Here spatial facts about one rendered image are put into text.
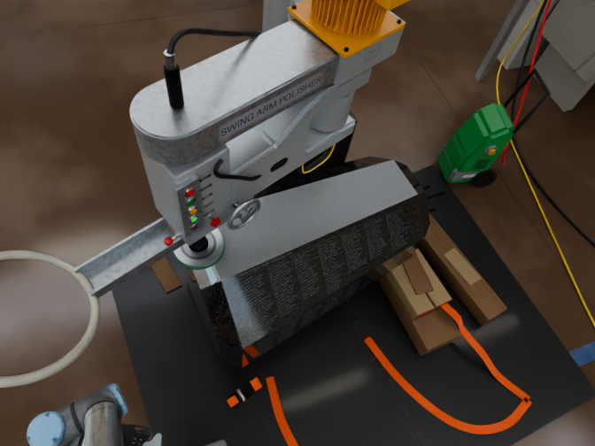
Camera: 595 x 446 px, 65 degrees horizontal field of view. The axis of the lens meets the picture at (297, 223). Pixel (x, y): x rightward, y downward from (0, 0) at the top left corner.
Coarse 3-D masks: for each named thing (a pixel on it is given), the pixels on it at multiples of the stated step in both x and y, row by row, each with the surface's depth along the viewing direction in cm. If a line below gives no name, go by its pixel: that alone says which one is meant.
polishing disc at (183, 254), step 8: (216, 232) 203; (208, 240) 200; (216, 240) 201; (184, 248) 197; (208, 248) 198; (216, 248) 199; (176, 256) 195; (184, 256) 195; (192, 256) 196; (200, 256) 196; (208, 256) 196; (216, 256) 197; (184, 264) 194; (192, 264) 194; (200, 264) 194; (208, 264) 195
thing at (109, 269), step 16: (160, 224) 177; (128, 240) 170; (144, 240) 176; (160, 240) 176; (176, 240) 172; (96, 256) 165; (112, 256) 170; (128, 256) 171; (144, 256) 172; (160, 256) 171; (96, 272) 167; (112, 272) 167; (128, 272) 164; (96, 288) 159; (112, 288) 165
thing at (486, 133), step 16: (528, 80) 294; (512, 96) 306; (544, 96) 281; (480, 112) 313; (496, 112) 307; (464, 128) 323; (480, 128) 310; (496, 128) 303; (512, 128) 303; (448, 144) 338; (464, 144) 322; (480, 144) 313; (496, 144) 310; (448, 160) 339; (464, 160) 326; (480, 160) 323; (448, 176) 340; (464, 176) 337; (480, 176) 335; (496, 176) 339
